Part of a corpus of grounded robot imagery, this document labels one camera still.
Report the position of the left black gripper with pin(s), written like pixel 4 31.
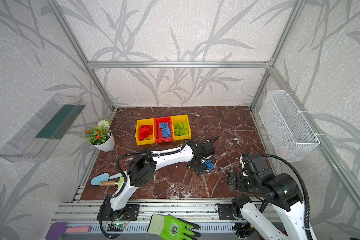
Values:
pixel 202 164

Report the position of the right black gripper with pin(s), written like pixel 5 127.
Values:
pixel 232 181

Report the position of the yellow bin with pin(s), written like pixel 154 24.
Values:
pixel 181 118
pixel 151 140

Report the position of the blue lego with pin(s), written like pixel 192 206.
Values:
pixel 166 132
pixel 163 125

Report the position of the red bin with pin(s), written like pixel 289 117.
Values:
pixel 158 133

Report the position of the blue lego top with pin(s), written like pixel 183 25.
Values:
pixel 163 125

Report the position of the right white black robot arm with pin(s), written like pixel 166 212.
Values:
pixel 289 198

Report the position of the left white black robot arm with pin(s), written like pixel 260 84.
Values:
pixel 138 169

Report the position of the blue lego right angled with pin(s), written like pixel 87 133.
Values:
pixel 209 165

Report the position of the green work glove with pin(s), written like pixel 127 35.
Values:
pixel 170 228

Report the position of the light blue garden scoop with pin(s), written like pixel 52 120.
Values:
pixel 96 181

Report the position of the potted flower plant white pot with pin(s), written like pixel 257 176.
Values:
pixel 100 136

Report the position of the small green circuit board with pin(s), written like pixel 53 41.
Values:
pixel 116 227

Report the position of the white wire mesh basket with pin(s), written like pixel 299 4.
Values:
pixel 290 133

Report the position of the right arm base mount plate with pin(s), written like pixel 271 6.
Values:
pixel 225 212

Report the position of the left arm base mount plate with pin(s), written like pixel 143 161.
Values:
pixel 129 213

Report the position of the green garden trowel wooden handle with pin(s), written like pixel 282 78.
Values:
pixel 119 183

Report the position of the purple brush pink handle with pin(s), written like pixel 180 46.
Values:
pixel 56 230

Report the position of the clear acrylic wall shelf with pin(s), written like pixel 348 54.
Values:
pixel 37 139

